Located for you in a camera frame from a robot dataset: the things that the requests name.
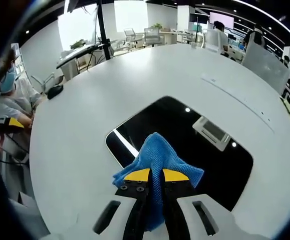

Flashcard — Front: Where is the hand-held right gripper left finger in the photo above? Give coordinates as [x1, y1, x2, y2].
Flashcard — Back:
[44, 167, 152, 240]

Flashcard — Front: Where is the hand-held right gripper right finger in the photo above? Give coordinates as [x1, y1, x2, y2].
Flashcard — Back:
[162, 168, 269, 240]

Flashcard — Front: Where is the blue cleaning cloth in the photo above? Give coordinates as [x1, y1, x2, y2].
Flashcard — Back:
[112, 132, 205, 232]

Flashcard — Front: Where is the person in white shirt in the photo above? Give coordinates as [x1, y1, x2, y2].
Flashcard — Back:
[0, 79, 44, 126]

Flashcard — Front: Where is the person's head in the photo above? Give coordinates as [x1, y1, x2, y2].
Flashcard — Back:
[0, 48, 21, 95]

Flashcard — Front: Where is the small black object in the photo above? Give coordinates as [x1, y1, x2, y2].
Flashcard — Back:
[47, 84, 65, 100]

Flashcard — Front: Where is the white storage shelf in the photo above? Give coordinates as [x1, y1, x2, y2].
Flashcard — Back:
[11, 43, 28, 79]

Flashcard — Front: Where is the white tilted desk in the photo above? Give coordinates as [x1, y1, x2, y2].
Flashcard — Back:
[56, 41, 103, 70]

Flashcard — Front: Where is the recessed table socket strip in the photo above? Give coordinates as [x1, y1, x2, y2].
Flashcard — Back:
[200, 73, 276, 134]

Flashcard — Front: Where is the black stand pole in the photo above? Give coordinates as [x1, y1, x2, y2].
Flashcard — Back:
[96, 0, 112, 61]

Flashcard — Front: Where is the black overhead panel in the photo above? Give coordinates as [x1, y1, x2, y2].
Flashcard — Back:
[64, 0, 78, 14]

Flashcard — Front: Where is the grey mesh office chair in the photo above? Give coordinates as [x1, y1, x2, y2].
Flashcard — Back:
[240, 39, 290, 96]

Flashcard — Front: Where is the light wooden table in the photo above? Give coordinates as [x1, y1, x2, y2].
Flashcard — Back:
[159, 28, 193, 46]

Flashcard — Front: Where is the curved ceiling light strip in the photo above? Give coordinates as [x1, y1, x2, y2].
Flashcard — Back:
[234, 0, 290, 39]

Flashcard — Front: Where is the large wall display screen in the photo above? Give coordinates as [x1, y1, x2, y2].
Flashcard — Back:
[209, 11, 235, 30]

